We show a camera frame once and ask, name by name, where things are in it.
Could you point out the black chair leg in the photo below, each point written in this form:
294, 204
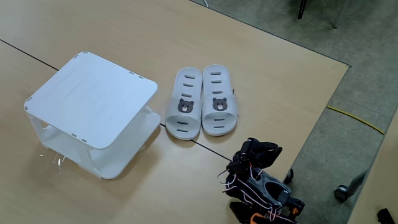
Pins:
302, 9

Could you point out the white bear slipper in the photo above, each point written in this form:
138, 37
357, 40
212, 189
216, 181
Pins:
230, 109
178, 115

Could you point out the black object on table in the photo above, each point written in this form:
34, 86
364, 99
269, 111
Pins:
385, 216

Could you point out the chair leg with grey caster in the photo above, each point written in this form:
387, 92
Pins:
342, 193

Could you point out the black table caster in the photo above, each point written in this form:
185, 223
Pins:
289, 176

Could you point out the metal chair leg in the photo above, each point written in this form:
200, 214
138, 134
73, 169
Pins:
339, 14

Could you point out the white plastic box shelf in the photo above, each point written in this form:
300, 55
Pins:
93, 99

